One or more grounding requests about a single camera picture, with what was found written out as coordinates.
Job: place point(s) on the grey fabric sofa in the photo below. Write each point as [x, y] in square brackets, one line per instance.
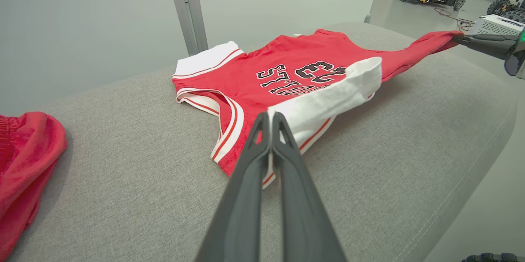
[143, 163]

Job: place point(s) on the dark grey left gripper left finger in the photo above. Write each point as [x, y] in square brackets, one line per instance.
[242, 204]

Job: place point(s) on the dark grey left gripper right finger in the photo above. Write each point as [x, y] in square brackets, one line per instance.
[303, 213]

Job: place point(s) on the red Bulls basketball jersey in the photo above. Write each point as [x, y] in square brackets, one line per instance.
[287, 61]

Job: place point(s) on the red basketball shorts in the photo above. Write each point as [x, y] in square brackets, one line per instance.
[24, 163]

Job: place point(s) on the white vented equipment box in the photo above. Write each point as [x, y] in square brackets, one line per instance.
[494, 26]

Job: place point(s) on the grey metal partition post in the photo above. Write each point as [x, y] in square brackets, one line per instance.
[188, 7]

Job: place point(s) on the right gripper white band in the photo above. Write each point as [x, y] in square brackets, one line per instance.
[517, 55]

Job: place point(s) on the black knobby tyre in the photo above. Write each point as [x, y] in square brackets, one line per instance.
[496, 258]

